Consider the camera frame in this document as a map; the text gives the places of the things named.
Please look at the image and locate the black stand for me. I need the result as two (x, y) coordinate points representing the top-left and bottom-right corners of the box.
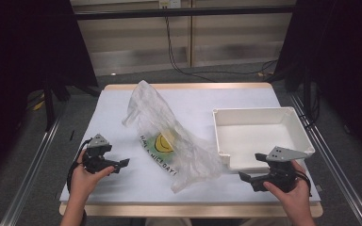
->
(41, 78), (102, 133)
(301, 67), (316, 126)

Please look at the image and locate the green snack packet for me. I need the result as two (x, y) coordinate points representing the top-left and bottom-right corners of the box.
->
(144, 132), (183, 164)

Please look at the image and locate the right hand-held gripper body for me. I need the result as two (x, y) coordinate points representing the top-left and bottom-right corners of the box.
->
(250, 146), (307, 193)

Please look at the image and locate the white wall socket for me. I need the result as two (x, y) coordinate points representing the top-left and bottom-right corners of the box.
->
(158, 0), (182, 9)

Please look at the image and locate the wooden table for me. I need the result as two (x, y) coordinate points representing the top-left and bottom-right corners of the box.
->
(58, 82), (324, 219)

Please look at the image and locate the metal floor rail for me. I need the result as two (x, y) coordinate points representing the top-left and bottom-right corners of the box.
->
(0, 103), (66, 226)
(288, 92), (362, 226)

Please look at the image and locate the black horizontal bar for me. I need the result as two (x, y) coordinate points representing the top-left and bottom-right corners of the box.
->
(74, 5), (296, 21)

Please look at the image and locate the person's left hand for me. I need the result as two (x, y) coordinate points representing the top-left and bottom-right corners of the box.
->
(70, 150), (116, 202)

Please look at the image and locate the white plastic bin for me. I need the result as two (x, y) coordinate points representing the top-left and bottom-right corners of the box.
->
(212, 106), (316, 174)

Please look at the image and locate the clear smiley print plastic bag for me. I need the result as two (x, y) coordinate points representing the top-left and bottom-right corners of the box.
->
(121, 79), (224, 194)

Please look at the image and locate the yellow floor item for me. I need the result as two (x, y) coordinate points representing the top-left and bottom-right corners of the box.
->
(32, 90), (47, 112)

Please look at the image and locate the black curtain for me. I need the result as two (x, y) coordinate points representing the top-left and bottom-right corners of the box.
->
(0, 0), (99, 189)
(274, 0), (362, 164)

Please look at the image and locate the person's right hand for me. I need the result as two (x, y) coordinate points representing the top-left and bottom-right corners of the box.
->
(262, 159), (312, 217)

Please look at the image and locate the black cable bundle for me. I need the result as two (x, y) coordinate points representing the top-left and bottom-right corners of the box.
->
(298, 84), (322, 130)

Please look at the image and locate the white table mat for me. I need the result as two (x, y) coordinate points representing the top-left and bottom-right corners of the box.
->
(59, 88), (322, 203)

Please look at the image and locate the black wall cable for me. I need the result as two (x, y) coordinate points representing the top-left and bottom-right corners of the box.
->
(164, 15), (279, 83)

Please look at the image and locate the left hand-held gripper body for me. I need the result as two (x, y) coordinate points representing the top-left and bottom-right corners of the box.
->
(83, 134), (121, 174)

